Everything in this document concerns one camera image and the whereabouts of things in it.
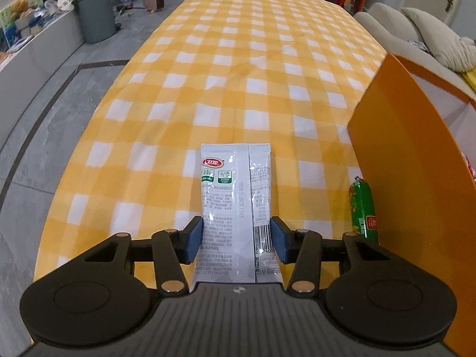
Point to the yellow pillow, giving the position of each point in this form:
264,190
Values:
469,81

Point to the green sausage snack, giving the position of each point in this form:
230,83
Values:
362,208

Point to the white snack packet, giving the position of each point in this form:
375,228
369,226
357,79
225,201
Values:
223,200

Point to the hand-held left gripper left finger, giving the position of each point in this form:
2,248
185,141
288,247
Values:
195,238

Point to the beige sofa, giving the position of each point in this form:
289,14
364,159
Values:
386,26

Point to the white round device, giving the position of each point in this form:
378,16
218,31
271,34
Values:
67,2

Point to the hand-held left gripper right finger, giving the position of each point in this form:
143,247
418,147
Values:
278,238

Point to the red snack packet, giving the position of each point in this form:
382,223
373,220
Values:
471,169

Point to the plush bear picture card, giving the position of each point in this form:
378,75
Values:
18,16

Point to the yellow checkered tablecloth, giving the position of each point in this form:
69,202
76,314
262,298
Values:
241,63

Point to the grey low cabinet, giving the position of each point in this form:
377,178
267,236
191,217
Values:
41,55

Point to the beige pillow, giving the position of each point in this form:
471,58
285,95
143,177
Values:
438,41

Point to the orange cardboard box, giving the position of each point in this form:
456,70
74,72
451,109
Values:
401,148

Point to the grey trash bin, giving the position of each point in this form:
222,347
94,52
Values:
96,15

